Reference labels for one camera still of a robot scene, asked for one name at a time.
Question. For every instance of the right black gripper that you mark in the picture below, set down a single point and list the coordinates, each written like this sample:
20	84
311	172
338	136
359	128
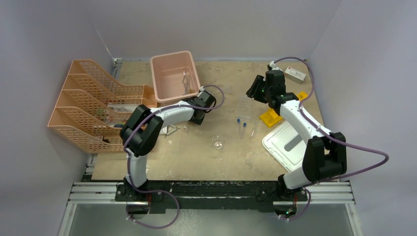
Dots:
253	92

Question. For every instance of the small white red box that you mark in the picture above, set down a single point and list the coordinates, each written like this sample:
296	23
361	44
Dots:
295	75

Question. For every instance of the orange mesh file rack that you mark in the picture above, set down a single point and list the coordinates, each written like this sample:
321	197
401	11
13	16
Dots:
82	114

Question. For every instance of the small glass beaker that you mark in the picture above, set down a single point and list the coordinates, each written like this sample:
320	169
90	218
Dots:
218	141

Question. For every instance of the white plastic tray lid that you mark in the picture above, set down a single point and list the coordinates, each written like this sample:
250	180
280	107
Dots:
287	143

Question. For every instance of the orange compartment organizer tray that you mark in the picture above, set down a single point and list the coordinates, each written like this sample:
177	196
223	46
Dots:
148	97

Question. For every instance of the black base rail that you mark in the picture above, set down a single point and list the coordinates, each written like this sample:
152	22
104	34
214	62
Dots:
210	195

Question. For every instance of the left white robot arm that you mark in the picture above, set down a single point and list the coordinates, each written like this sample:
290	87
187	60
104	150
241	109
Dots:
141	131

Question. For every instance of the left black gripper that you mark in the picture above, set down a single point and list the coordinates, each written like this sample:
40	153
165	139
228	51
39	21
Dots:
197	122

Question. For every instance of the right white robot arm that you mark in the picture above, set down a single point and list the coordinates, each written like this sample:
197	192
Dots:
325	155

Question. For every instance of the yellow test tube rack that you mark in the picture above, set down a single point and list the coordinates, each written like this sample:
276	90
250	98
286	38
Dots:
270	118

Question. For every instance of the pink plastic bin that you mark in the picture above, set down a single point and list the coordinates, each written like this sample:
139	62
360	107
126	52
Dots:
167	74

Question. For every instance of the metal crucible tongs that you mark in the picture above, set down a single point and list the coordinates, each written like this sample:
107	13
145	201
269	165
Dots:
185	76

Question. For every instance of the clear plastic tube rack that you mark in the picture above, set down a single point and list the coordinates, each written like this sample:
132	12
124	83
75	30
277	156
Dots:
244	107

